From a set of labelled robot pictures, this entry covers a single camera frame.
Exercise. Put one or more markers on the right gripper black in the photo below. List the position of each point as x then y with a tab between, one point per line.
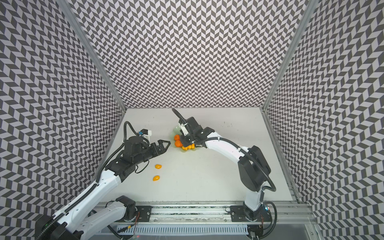
183	141

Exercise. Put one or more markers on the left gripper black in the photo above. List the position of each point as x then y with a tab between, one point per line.
157	152

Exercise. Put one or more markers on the orange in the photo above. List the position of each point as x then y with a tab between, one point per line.
176	137
178	144

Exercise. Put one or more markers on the green wavy glass bowl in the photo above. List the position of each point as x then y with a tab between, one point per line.
177	131

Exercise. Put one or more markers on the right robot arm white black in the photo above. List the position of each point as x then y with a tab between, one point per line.
253	168

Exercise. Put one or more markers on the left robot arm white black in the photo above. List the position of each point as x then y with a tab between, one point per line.
74	222

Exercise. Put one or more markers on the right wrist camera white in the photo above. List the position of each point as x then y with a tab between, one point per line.
184	129

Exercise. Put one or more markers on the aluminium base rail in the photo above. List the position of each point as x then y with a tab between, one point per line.
193	219

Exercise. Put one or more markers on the left corner aluminium post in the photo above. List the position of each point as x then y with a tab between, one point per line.
71	18

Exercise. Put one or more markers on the corner aluminium post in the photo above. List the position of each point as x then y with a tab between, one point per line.
309	11
71	18

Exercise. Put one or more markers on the right corner aluminium post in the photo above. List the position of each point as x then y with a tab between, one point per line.
309	11

